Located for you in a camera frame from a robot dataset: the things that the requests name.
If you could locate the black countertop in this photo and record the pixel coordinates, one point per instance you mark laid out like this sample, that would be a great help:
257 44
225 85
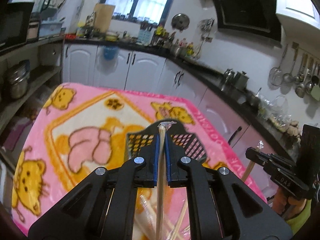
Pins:
213 80

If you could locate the black range hood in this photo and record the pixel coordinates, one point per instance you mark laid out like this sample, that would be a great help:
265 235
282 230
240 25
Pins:
257 17

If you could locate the blue hanging bag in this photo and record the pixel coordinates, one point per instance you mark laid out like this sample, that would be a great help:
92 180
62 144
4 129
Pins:
110 52

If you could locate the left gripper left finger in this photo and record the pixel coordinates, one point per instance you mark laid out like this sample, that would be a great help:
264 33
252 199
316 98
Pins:
101 206

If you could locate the pink cartoon bear blanket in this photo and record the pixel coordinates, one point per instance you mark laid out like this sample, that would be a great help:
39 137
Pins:
81 127

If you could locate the green right sleeve forearm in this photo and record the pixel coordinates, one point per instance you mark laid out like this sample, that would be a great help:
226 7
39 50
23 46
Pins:
299 220

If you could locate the black microwave oven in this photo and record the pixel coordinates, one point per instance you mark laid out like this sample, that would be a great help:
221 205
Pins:
14 23

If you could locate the loose chopsticks pile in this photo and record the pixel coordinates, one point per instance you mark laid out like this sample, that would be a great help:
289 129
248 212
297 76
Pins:
146 221

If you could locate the hanging steel pot lid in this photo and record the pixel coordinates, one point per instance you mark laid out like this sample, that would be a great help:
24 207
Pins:
180 22

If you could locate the stainless steel pot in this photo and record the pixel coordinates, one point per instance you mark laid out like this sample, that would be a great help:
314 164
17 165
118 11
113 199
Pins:
17 79

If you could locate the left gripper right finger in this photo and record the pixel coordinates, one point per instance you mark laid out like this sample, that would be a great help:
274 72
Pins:
220 205

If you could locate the blender jug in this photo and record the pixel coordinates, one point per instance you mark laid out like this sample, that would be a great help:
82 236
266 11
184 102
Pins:
40 5

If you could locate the hanging ladles and strainers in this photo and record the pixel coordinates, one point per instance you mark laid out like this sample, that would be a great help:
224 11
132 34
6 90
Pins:
306 80

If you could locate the white base cabinets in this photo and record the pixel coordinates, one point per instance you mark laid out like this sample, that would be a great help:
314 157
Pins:
130 70

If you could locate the wooden chopsticks pair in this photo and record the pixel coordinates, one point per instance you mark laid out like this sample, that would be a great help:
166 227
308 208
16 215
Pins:
163 127

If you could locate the steel kettle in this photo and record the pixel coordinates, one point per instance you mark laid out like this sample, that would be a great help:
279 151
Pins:
228 76

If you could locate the person's right hand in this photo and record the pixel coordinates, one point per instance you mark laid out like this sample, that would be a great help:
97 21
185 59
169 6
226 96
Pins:
283 203

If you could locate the wooden cutting board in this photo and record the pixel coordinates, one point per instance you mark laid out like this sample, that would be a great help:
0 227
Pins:
104 13

